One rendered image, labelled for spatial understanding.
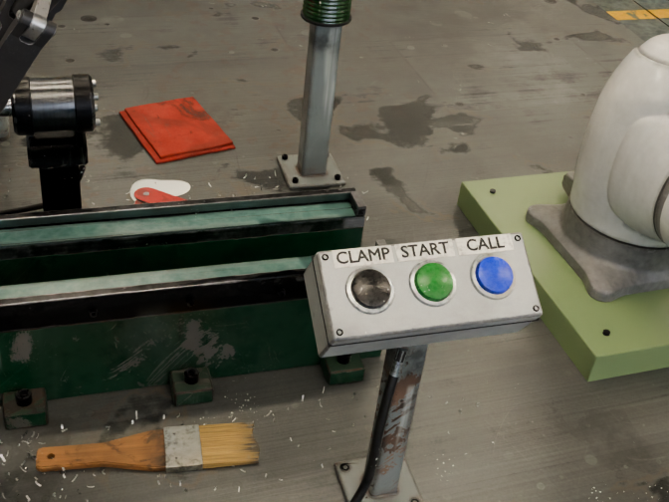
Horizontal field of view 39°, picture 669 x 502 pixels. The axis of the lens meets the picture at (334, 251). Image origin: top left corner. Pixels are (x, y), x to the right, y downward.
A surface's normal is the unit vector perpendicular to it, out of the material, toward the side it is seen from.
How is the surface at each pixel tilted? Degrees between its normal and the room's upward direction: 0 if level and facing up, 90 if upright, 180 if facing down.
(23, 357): 90
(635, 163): 84
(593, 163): 90
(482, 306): 32
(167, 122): 1
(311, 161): 90
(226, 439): 2
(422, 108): 0
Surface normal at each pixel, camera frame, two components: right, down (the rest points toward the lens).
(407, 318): 0.23, -0.36
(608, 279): 0.02, -0.64
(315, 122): 0.28, 0.60
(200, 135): 0.12, -0.78
